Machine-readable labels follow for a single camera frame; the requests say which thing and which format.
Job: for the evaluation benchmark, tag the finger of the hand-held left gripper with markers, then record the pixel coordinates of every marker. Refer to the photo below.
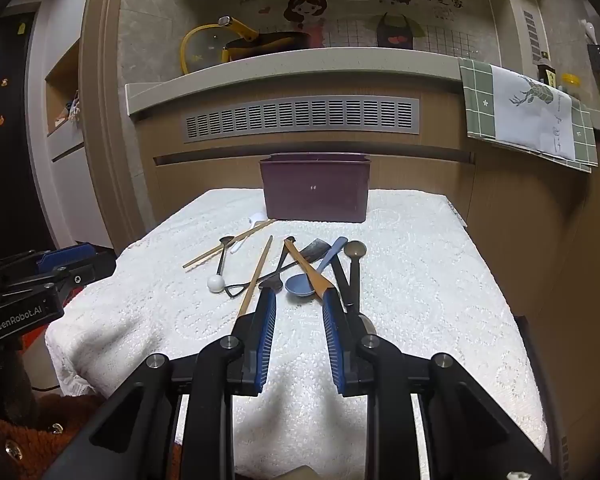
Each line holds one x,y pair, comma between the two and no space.
90,270
65,256

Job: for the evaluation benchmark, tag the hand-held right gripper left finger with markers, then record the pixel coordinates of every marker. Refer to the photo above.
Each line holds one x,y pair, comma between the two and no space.
265,332

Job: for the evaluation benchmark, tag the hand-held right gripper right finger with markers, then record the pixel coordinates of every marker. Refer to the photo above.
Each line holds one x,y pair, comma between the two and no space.
330,332

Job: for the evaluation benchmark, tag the blue plastic spoon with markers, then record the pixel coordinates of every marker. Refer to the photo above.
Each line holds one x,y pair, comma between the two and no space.
300,286

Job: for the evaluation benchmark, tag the wooden spatula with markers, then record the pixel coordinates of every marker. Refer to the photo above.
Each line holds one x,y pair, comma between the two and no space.
299,259

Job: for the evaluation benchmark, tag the purple plastic utensil container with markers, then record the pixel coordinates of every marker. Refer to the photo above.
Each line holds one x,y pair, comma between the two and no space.
312,190

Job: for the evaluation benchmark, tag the black refrigerator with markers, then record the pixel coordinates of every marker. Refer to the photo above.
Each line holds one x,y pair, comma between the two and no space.
10,170

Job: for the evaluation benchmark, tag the white textured towel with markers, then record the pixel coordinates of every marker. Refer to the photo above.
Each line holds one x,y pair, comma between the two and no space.
430,285

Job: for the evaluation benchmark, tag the white ceramic spoon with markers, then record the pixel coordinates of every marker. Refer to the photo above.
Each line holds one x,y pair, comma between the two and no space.
254,219

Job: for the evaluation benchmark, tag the rust knitted sweater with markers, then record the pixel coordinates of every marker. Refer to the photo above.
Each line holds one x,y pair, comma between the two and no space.
25,455

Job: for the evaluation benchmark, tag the grey vent grille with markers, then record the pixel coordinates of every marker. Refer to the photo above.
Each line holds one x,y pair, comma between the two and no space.
300,117

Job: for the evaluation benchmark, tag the yellow fridge magnet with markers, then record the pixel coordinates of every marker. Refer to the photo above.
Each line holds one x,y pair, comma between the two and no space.
21,25

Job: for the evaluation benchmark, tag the yellow rimmed glass lid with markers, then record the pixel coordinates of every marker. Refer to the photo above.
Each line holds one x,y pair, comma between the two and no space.
192,55

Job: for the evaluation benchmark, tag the green checked tea towel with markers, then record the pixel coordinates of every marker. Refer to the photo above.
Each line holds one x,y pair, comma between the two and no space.
480,105

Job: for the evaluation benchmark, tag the dark sauce bottle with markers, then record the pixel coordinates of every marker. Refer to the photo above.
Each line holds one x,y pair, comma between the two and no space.
545,72

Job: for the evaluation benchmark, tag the yellow lid jar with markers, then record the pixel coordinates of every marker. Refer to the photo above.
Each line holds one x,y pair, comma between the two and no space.
570,85

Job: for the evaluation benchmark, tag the wall shelf niche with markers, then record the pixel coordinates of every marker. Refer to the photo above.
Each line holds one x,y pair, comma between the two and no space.
62,90

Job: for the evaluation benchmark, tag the cartoon wall sticker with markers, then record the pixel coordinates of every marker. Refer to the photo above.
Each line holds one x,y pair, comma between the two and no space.
350,10

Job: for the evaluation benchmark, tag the white wall vent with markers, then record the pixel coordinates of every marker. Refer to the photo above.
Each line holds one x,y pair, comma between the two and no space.
529,32

